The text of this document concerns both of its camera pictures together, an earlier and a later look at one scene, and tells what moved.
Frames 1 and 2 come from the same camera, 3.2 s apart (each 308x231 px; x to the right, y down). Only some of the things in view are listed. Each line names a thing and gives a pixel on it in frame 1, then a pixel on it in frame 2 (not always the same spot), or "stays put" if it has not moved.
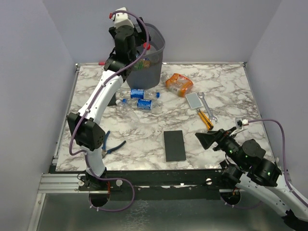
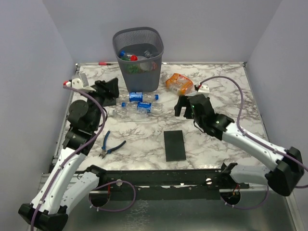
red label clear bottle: [145, 45] to [143, 63]
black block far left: [112, 101] stays put
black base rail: [204, 184] stays put
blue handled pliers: [104, 151] stays put
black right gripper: [220, 136] to [183, 101]
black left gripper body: [141, 36] to [99, 94]
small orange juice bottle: [146, 62] to [154, 66]
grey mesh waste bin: [147, 73] stays put
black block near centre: [174, 146] stays put
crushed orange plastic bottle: [179, 84] stays put
